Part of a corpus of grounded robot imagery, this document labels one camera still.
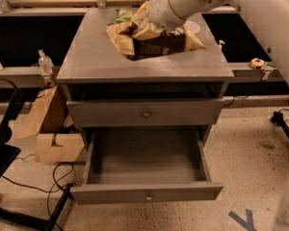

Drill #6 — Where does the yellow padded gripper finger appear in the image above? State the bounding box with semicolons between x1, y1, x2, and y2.
132;23;163;40

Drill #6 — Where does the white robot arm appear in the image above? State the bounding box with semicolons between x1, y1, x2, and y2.
136;0;289;85

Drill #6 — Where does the grey drawer cabinet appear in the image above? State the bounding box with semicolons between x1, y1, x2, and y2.
55;7;234;206

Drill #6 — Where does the closed grey upper drawer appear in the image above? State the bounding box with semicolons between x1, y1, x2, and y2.
66;98;223;127

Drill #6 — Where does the green chip bag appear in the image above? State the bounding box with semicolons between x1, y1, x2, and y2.
109;9;136;25

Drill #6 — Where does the green small object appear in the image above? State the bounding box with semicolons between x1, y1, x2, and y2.
267;62;276;67

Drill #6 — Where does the open grey middle drawer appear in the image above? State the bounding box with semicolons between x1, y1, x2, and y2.
71;126;223;204

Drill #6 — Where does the cardboard box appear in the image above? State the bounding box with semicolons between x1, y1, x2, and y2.
16;86;87;163

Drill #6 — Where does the clear sanitizer bottle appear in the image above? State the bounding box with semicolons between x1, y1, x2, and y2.
38;50;54;74

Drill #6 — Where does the white ceramic bowl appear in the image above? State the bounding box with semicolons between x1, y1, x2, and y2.
185;20;200;35

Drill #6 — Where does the black stand leg right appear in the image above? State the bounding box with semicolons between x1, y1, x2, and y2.
271;112;289;139

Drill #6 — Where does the small white pump bottle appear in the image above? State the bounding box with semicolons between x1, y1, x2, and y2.
218;39;225;51

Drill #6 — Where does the brown chip bag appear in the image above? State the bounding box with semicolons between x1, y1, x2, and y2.
106;22;205;61

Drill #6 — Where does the black stand frame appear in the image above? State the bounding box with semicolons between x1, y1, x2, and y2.
0;78;72;231

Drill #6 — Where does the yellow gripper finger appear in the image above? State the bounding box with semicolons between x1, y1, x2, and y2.
130;1;149;27

